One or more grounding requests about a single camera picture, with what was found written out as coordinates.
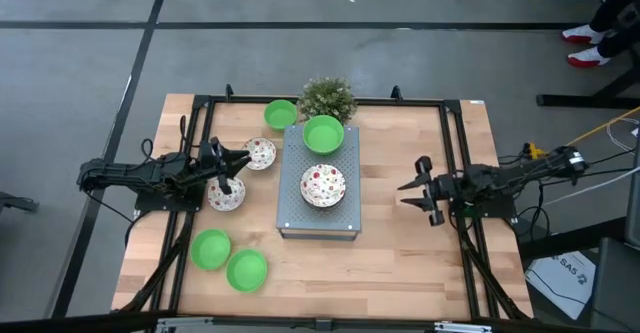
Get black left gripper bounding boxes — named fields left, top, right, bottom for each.
left=199, top=136, right=252, bottom=196

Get potted green artificial plant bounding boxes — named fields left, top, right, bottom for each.
left=298, top=76, right=359, bottom=125

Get black metal bar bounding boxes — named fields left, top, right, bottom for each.
left=517, top=217, right=626, bottom=262

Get person's shoe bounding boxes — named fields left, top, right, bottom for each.
left=566, top=46, right=612, bottom=69
left=560, top=23, right=609, bottom=45

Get black aluminium table frame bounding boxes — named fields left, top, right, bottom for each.
left=112, top=83, right=534, bottom=322

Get dark grey case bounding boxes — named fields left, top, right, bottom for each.
left=589, top=237, right=640, bottom=333

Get white printed paper sheet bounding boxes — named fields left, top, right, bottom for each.
left=524, top=250, right=597, bottom=322

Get silver bracket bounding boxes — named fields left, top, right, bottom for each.
left=154, top=316, right=214, bottom=333
left=433, top=321, right=494, bottom=333

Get person's leg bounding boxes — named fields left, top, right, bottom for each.
left=589, top=0, right=640, bottom=59

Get yellow extension cable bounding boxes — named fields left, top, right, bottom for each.
left=523, top=105, right=640, bottom=160

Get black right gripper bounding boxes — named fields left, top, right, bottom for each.
left=398, top=155, right=455, bottom=228

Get grey perforated metal shelf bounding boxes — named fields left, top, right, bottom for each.
left=276, top=124, right=362, bottom=241

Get black desk frame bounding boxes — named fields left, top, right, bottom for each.
left=535, top=0, right=640, bottom=110

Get black stand foot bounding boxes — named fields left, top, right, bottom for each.
left=0, top=190, right=40, bottom=214

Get floral print ceramic bowl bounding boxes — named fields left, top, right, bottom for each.
left=240, top=136, right=278, bottom=172
left=207, top=175, right=247, bottom=213
left=299, top=163, right=347, bottom=209

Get green plastic mini bowl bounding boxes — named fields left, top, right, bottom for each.
left=302, top=114, right=346, bottom=156
left=263, top=99, right=299, bottom=132
left=189, top=228, right=233, bottom=272
left=225, top=249, right=269, bottom=294

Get white cable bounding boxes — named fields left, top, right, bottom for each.
left=542, top=165, right=640, bottom=208

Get grey equipment panel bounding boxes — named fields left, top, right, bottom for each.
left=625, top=137, right=640, bottom=248

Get black aluminium crossbar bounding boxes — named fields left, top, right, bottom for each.
left=0, top=310, right=640, bottom=333

